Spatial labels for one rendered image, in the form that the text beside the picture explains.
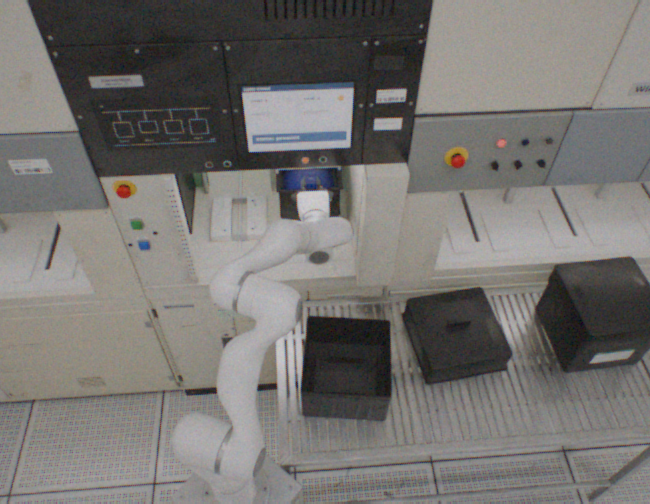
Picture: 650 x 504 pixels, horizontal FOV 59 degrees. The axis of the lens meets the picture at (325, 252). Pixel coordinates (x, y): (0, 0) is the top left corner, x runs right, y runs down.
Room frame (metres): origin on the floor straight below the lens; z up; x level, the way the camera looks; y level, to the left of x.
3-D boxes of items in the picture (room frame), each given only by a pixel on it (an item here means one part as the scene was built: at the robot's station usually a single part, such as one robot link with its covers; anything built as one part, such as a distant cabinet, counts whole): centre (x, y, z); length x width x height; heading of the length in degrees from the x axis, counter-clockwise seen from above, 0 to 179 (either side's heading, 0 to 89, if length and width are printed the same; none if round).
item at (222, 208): (1.50, 0.33, 0.89); 0.22 x 0.21 x 0.04; 6
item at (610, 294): (1.08, -0.94, 0.89); 0.29 x 0.29 x 0.25; 9
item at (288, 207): (1.52, 0.07, 1.06); 0.24 x 0.20 x 0.32; 96
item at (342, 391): (0.88, -0.08, 0.85); 0.28 x 0.28 x 0.17; 88
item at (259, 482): (0.51, 0.25, 0.85); 0.19 x 0.19 x 0.18
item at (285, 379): (0.96, -0.49, 0.38); 1.30 x 0.60 x 0.76; 96
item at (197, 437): (0.52, 0.28, 1.07); 0.19 x 0.12 x 0.24; 70
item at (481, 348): (1.04, -0.46, 0.83); 0.29 x 0.29 x 0.13; 13
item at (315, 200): (1.27, 0.04, 1.19); 0.11 x 0.10 x 0.07; 6
